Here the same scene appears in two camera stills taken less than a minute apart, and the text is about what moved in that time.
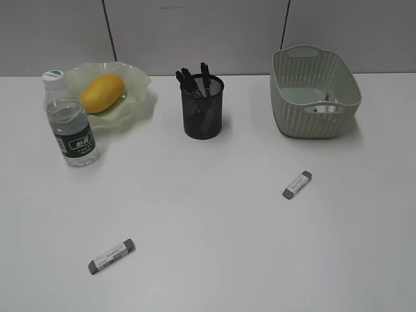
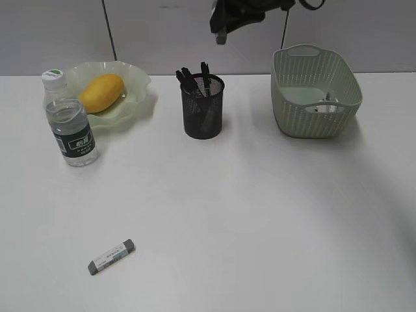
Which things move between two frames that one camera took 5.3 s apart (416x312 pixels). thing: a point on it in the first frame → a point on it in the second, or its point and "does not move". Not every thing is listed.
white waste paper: (329, 104) does not move
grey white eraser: (298, 184) → (221, 39)
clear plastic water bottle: (69, 122) does not move
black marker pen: (190, 84) does not move
